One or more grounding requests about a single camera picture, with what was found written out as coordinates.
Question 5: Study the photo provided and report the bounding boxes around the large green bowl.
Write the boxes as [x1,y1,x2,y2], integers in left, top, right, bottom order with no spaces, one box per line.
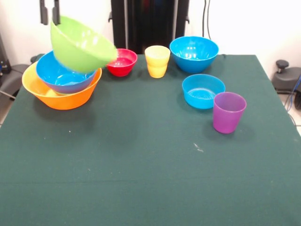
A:
[50,16,118,74]

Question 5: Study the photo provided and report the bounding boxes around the black robot column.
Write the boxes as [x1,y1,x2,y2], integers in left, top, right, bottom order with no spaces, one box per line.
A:
[108,0,190,55]

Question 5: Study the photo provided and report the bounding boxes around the small red bowl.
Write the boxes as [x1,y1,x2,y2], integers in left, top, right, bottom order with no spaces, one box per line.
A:
[106,48,138,77]

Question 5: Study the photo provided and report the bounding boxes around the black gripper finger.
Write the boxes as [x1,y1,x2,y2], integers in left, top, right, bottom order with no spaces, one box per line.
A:
[39,0,49,25]
[52,0,62,25]

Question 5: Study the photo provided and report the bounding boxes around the yellow cup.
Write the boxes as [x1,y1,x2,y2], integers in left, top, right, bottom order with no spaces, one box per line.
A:
[144,45,171,79]

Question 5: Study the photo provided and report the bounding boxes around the black robot pedestal leg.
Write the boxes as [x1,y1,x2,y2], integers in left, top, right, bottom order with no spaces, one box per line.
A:
[272,59,301,95]
[0,63,25,99]

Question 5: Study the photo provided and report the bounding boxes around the dark green tablecloth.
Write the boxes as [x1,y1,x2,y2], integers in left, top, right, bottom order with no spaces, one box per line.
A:
[0,53,301,226]

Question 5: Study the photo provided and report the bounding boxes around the black wall cable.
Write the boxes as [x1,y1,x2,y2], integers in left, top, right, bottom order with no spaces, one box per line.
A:
[202,0,212,40]

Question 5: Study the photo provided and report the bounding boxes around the blue floor cable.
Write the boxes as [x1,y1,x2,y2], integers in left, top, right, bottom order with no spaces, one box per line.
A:
[285,76,301,127]

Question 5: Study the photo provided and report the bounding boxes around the large orange bowl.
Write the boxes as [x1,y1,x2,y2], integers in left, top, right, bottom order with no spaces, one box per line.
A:
[22,61,103,111]

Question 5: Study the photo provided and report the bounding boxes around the purple cup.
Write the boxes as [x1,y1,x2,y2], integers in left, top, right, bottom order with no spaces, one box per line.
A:
[213,92,247,134]

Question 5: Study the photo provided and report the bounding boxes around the small blue ridged bowl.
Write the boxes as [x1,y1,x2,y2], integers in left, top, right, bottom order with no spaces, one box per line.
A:
[182,73,226,110]

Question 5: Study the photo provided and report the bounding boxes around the large blue bowl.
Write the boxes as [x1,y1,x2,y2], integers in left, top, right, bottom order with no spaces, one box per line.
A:
[169,36,220,74]
[36,50,97,94]

